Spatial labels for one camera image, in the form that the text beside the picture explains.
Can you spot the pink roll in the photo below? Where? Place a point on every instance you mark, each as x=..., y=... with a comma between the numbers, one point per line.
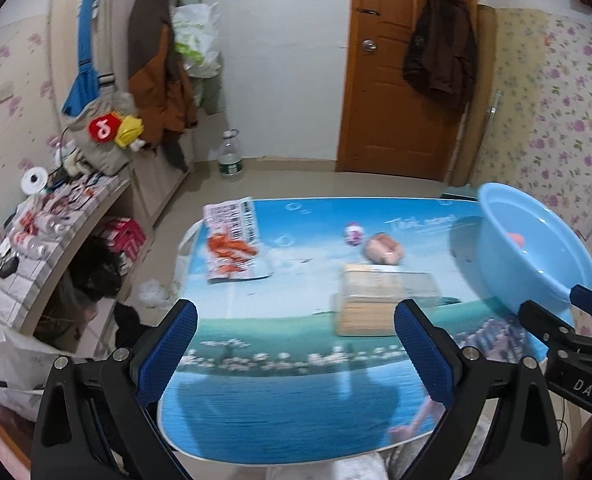
x=515, y=240

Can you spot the tile-pattern shelf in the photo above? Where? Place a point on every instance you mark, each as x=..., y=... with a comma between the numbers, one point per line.
x=40, y=280

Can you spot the crumpled white plastic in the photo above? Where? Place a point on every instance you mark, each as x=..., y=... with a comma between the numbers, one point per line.
x=151, y=294

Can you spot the small pink white ball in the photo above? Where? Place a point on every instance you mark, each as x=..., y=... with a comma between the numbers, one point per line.
x=354, y=234

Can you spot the red boxes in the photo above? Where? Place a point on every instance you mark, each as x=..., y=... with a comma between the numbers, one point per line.
x=123, y=240

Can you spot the pink earphone case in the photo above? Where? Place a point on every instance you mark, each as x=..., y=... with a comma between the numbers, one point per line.
x=383, y=249

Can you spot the red crayfish snack packet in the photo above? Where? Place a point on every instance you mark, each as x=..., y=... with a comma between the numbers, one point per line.
x=230, y=245

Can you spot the brown wooden door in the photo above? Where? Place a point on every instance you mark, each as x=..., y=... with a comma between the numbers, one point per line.
x=381, y=110

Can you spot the white green plastic bag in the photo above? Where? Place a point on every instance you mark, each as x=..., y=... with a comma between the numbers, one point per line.
x=195, y=40

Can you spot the pale green jacket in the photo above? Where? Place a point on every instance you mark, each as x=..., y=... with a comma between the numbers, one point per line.
x=210, y=90

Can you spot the dark brown jacket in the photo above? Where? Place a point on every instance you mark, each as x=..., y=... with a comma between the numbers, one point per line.
x=443, y=50

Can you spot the dark cloth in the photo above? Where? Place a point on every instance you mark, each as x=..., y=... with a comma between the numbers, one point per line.
x=95, y=270

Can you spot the blue cloth bag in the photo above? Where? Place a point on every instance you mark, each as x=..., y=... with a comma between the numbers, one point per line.
x=86, y=50

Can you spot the yellow plush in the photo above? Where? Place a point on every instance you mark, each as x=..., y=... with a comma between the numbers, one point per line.
x=129, y=132

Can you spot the scenery printed desktop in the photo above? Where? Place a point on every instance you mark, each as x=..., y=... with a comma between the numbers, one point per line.
x=296, y=340

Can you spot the large clear water bottle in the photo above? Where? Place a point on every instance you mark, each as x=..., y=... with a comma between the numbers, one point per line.
x=230, y=160

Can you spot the red round plush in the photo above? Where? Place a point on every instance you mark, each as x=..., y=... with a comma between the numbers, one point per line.
x=103, y=130

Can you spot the light blue plastic basin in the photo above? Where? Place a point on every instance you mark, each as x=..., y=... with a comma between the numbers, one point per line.
x=536, y=260

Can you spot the row of small white bottles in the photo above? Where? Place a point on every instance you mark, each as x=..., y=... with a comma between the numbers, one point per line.
x=45, y=220

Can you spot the large white plastic bag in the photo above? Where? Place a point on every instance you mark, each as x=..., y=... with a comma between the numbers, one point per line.
x=10, y=370

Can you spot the beige wooden wardrobe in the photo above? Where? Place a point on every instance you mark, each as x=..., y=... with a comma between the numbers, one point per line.
x=115, y=35

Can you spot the brown and orange jacket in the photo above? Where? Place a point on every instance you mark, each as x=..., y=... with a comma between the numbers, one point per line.
x=153, y=60

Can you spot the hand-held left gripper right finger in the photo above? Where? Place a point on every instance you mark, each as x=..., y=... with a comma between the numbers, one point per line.
x=426, y=355

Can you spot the round metal door knob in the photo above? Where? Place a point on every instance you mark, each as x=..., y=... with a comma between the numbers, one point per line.
x=369, y=45

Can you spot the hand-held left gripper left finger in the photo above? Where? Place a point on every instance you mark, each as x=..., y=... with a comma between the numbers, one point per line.
x=168, y=355

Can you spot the beige wall socket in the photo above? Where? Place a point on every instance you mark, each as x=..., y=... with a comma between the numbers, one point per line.
x=6, y=92

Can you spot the clear box of toothpicks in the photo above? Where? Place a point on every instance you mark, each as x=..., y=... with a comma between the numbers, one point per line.
x=383, y=295

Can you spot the grey cloth bag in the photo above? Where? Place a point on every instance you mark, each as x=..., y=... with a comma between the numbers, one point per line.
x=93, y=157

